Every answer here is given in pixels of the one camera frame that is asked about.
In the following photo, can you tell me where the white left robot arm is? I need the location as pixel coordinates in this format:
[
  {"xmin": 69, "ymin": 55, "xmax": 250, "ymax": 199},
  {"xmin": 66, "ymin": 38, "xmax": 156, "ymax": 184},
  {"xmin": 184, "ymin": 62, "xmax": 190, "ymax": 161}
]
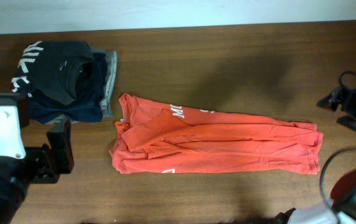
[{"xmin": 0, "ymin": 94, "xmax": 74, "ymax": 223}]

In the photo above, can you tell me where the navy blue folded shirt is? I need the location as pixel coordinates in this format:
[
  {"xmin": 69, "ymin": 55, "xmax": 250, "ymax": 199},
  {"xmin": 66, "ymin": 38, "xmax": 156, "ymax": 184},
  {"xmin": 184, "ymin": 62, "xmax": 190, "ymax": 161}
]
[{"xmin": 28, "ymin": 52, "xmax": 107, "ymax": 124}]

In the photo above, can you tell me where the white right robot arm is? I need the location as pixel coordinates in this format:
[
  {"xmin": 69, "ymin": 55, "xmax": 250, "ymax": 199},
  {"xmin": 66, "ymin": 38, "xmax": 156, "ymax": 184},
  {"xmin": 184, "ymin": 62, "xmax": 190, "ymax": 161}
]
[{"xmin": 269, "ymin": 87, "xmax": 356, "ymax": 223}]

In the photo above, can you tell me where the red t-shirt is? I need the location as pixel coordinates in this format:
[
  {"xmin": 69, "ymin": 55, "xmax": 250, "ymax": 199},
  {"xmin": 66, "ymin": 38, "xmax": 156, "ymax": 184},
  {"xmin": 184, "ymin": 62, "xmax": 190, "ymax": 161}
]
[{"xmin": 110, "ymin": 94, "xmax": 323, "ymax": 174}]

